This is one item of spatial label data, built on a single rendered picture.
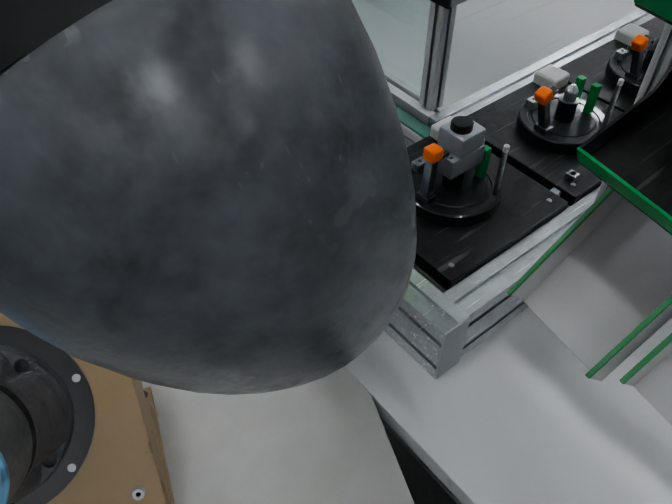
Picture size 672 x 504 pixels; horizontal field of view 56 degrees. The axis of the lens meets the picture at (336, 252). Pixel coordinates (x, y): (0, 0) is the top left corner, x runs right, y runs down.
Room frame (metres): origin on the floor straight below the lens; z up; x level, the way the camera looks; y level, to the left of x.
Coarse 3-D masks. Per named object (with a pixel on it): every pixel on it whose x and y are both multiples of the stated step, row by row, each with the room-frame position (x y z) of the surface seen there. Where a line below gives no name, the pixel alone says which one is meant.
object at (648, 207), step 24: (648, 96) 0.52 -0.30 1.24; (624, 120) 0.51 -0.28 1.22; (648, 120) 0.51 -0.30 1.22; (600, 144) 0.50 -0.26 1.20; (624, 144) 0.49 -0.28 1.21; (648, 144) 0.49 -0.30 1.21; (600, 168) 0.46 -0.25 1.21; (624, 168) 0.47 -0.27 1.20; (648, 168) 0.46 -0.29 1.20; (624, 192) 0.43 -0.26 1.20; (648, 192) 0.43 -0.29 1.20; (648, 216) 0.41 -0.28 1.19
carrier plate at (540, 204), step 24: (504, 192) 0.69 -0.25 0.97; (528, 192) 0.69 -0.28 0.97; (552, 192) 0.69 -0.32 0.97; (504, 216) 0.64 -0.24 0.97; (528, 216) 0.64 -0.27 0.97; (552, 216) 0.65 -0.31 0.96; (432, 240) 0.59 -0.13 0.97; (456, 240) 0.59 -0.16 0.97; (480, 240) 0.59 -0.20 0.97; (504, 240) 0.59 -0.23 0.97; (432, 264) 0.55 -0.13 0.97; (456, 264) 0.55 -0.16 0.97; (480, 264) 0.56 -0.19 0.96
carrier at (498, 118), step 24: (552, 72) 0.98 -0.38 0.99; (504, 96) 0.94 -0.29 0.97; (528, 96) 0.94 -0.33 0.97; (576, 96) 0.84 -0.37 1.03; (480, 120) 0.87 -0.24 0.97; (504, 120) 0.87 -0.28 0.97; (528, 120) 0.84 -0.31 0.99; (552, 120) 0.84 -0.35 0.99; (576, 120) 0.84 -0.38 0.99; (600, 120) 0.84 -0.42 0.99; (504, 144) 0.81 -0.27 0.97; (528, 144) 0.81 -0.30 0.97; (552, 144) 0.79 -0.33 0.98; (576, 144) 0.78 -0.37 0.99; (528, 168) 0.75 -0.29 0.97; (552, 168) 0.75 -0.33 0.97; (576, 168) 0.75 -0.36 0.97; (576, 192) 0.69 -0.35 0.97
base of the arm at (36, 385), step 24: (0, 360) 0.32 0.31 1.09; (24, 360) 0.34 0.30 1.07; (0, 384) 0.29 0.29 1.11; (24, 384) 0.30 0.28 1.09; (48, 384) 0.31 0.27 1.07; (24, 408) 0.27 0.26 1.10; (48, 408) 0.29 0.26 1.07; (72, 408) 0.31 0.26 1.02; (48, 432) 0.27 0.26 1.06; (72, 432) 0.30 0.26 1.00; (48, 456) 0.26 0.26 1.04; (24, 480) 0.23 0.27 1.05
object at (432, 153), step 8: (432, 144) 0.67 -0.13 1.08; (424, 152) 0.66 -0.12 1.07; (432, 152) 0.65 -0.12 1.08; (440, 152) 0.65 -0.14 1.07; (448, 152) 0.67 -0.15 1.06; (432, 160) 0.65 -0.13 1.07; (424, 168) 0.66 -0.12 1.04; (432, 168) 0.65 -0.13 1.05; (424, 176) 0.66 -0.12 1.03; (432, 176) 0.65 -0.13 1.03; (424, 184) 0.65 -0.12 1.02; (432, 184) 0.65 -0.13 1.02; (424, 192) 0.65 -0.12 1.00; (432, 192) 0.65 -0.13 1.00
